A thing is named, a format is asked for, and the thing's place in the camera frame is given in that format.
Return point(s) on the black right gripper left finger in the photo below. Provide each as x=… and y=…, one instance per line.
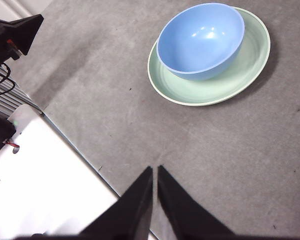
x=132, y=212

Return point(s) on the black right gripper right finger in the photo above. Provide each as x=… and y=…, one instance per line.
x=182, y=217

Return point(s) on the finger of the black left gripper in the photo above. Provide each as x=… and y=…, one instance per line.
x=25, y=30

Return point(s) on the green round plate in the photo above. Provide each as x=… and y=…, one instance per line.
x=205, y=92

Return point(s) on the blue ribbed bowl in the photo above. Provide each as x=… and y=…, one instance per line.
x=200, y=45

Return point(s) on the ribbed aluminium profile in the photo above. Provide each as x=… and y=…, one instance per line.
x=12, y=101

